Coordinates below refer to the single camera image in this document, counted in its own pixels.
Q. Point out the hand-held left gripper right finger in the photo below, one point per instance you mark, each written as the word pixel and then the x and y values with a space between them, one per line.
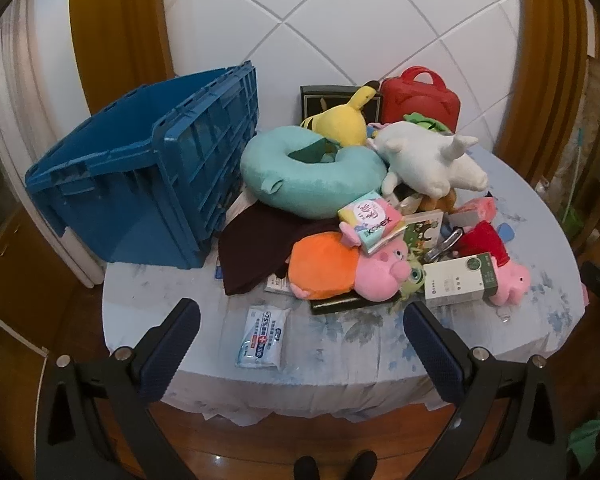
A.
pixel 430 350

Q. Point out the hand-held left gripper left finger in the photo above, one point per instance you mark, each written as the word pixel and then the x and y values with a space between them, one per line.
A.
pixel 170 350

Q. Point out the white blue wet wipe packet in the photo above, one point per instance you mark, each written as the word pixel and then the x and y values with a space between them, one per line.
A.
pixel 262 335

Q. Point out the blue plastic crate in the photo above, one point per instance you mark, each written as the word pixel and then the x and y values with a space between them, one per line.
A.
pixel 130 210

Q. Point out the white animal plush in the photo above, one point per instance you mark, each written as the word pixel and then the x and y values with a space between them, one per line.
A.
pixel 430 160

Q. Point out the white and dark green box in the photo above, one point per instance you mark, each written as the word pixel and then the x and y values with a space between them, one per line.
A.
pixel 455 280

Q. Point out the small green eyed plush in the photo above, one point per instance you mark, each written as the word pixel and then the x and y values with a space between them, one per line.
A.
pixel 415 275

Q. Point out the metal clip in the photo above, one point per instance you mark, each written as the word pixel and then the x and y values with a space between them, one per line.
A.
pixel 442 249

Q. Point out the light blue plastic item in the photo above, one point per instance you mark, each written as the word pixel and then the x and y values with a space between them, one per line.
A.
pixel 506 232

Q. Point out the green picture book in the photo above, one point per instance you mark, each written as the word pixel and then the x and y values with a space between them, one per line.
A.
pixel 422 232

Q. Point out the red dress pink pig plush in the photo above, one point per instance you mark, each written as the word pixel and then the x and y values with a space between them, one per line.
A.
pixel 485 245

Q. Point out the clear plastic wrapped bundle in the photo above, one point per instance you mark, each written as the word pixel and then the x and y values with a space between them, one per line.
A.
pixel 575 160

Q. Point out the person's black shoe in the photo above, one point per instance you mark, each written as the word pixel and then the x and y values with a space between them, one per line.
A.
pixel 309 467
pixel 362 465

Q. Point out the orange and pink pig plush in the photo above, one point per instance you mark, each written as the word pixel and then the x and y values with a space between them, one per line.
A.
pixel 325 265

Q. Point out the dark maroon cloth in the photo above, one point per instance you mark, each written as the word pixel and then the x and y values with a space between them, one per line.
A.
pixel 260 245

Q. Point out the pink tissue pack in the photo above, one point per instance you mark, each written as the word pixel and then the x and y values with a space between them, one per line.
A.
pixel 370 220

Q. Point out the pink floral towel pack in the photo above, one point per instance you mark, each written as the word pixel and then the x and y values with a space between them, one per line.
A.
pixel 480 207

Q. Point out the brown bear plush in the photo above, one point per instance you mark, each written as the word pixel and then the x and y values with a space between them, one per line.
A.
pixel 445 202

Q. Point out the green cloth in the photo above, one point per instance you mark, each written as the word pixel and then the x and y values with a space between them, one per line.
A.
pixel 590 440

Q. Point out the teal neck pillow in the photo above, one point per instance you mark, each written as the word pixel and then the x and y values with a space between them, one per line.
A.
pixel 305 190

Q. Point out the green frog hat plush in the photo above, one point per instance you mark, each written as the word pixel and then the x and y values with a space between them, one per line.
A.
pixel 420 119

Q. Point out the yellow mouse plush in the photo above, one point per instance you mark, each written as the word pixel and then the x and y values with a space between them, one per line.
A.
pixel 340 120

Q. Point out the dark framed box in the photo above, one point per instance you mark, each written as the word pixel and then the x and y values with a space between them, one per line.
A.
pixel 312 100

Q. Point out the white curtain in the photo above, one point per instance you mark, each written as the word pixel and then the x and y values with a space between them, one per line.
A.
pixel 40 85

